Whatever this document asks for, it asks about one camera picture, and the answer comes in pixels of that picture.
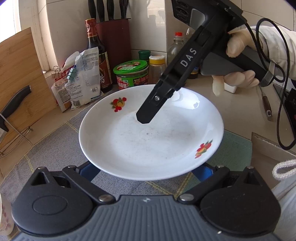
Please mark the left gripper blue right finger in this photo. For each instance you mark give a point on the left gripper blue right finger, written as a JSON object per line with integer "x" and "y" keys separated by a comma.
{"x": 210, "y": 178}

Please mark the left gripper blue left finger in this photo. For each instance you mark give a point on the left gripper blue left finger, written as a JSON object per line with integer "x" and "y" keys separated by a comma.
{"x": 81, "y": 178}

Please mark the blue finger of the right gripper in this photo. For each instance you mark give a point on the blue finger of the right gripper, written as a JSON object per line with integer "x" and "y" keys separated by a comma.
{"x": 161, "y": 92}

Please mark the large white floral plate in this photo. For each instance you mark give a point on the large white floral plate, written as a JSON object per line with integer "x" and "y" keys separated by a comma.
{"x": 183, "y": 135}

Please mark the white bowl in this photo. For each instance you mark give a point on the white bowl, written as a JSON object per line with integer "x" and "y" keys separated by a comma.
{"x": 7, "y": 222}

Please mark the white sleeve forearm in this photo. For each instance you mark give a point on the white sleeve forearm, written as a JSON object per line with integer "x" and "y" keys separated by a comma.
{"x": 274, "y": 46}

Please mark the right gloved hand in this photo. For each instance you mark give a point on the right gloved hand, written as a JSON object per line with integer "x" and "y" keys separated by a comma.
{"x": 237, "y": 43}

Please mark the yellow cap spice jar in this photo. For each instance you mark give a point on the yellow cap spice jar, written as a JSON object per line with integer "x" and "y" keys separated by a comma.
{"x": 157, "y": 65}

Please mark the clear glass oil bottle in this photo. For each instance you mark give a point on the clear glass oil bottle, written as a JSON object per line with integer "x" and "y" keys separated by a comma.
{"x": 175, "y": 47}

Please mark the green lid sauce jar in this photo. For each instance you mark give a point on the green lid sauce jar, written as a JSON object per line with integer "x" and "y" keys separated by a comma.
{"x": 131, "y": 73}

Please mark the small green cap bottle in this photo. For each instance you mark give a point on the small green cap bottle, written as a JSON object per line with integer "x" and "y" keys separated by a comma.
{"x": 144, "y": 55}

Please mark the dark red knife block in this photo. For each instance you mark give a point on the dark red knife block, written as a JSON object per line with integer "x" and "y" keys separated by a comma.
{"x": 115, "y": 34}

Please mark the dark soy sauce bottle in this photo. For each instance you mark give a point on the dark soy sauce bottle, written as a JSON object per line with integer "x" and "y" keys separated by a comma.
{"x": 104, "y": 68}

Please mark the red white seasoning bag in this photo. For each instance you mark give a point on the red white seasoning bag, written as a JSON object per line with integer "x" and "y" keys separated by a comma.
{"x": 60, "y": 79}

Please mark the bamboo cutting board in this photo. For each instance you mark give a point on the bamboo cutting board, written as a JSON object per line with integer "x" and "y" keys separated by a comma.
{"x": 20, "y": 67}

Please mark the metal wire board stand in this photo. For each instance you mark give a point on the metal wire board stand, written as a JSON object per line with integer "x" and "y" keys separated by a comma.
{"x": 22, "y": 136}

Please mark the wooden handled utensil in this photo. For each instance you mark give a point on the wooden handled utensil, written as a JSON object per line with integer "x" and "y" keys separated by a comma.
{"x": 266, "y": 105}

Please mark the black handled santoku knife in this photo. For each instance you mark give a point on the black handled santoku knife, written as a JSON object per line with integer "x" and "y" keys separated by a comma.
{"x": 12, "y": 106}

